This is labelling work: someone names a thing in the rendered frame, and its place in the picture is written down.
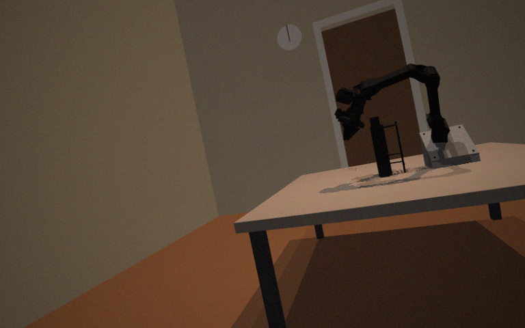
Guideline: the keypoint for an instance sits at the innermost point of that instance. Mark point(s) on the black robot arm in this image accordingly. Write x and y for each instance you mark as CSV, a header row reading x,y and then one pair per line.
x,y
424,74

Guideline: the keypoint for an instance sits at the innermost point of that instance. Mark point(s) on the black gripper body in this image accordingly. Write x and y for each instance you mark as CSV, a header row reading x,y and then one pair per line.
x,y
353,118

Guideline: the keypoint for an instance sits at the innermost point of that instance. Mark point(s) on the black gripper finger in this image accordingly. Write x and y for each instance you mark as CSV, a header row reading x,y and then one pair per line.
x,y
352,133
347,130

